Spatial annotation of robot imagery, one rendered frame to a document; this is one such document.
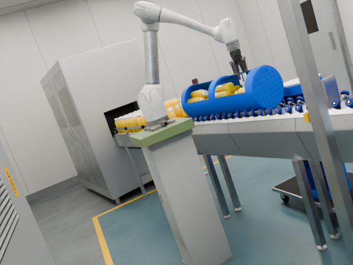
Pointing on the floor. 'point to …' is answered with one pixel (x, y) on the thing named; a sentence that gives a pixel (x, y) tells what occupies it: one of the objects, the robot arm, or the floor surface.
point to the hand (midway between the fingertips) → (242, 79)
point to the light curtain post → (319, 118)
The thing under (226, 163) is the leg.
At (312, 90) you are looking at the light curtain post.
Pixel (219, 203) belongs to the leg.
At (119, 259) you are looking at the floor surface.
